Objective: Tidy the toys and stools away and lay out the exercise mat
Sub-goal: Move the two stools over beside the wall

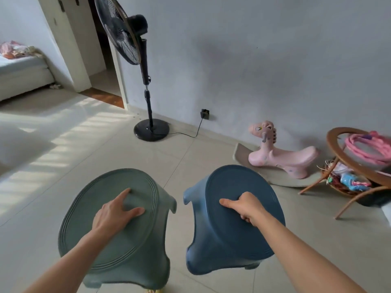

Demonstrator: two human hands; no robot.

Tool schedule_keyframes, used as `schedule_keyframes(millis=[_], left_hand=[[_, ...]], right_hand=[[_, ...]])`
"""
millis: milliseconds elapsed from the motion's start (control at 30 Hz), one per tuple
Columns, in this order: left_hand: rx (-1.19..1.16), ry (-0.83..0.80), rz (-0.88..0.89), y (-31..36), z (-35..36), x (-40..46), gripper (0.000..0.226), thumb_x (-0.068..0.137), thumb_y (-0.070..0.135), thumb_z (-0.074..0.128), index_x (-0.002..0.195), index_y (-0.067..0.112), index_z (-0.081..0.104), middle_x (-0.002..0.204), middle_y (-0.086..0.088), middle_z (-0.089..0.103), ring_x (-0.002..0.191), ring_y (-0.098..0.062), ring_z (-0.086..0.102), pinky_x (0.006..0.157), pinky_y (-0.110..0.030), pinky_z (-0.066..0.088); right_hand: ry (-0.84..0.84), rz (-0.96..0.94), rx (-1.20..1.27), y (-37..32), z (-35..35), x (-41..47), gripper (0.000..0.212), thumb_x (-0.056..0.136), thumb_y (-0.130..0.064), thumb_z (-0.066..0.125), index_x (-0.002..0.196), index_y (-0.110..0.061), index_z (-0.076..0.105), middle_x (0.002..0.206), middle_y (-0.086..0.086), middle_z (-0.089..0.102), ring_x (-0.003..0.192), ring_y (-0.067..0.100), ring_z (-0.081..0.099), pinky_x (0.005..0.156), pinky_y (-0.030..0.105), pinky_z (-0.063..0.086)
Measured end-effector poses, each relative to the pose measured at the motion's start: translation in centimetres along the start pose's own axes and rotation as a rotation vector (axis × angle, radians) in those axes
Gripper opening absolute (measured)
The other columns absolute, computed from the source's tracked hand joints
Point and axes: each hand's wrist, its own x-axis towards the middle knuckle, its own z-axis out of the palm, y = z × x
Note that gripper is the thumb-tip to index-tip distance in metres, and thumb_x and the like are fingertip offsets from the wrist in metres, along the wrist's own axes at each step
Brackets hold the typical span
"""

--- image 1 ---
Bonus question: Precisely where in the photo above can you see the pink hula hoop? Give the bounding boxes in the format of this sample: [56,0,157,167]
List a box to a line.
[344,131,391,167]

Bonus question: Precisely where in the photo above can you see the teal green plastic stool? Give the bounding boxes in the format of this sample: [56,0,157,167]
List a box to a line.
[57,168,178,290]

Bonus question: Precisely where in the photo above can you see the pink rocking animal toy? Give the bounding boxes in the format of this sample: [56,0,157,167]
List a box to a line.
[233,120,325,188]

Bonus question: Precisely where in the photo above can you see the black power cable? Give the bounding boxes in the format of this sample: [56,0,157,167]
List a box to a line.
[166,117,205,139]

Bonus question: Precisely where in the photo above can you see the person's left forearm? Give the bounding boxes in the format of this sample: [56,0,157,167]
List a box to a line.
[24,228,108,293]

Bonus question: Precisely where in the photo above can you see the person's left hand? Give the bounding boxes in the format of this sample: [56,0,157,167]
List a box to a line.
[91,188,146,239]

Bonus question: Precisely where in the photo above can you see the black standing fan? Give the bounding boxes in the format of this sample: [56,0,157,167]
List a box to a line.
[94,0,170,142]

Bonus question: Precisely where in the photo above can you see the white storage box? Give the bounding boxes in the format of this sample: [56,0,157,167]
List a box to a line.
[380,200,391,227]

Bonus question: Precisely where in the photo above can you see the person's right forearm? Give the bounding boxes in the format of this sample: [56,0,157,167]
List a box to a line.
[256,210,366,293]

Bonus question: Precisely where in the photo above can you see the person's right hand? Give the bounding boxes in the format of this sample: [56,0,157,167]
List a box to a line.
[218,192,270,228]

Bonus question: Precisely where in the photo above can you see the white door frame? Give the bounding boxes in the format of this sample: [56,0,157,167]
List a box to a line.
[36,0,130,111]

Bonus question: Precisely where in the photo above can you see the round rattan glass table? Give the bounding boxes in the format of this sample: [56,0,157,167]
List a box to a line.
[298,127,391,221]

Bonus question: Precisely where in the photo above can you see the blue plastic stool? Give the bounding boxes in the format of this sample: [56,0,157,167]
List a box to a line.
[182,164,286,276]

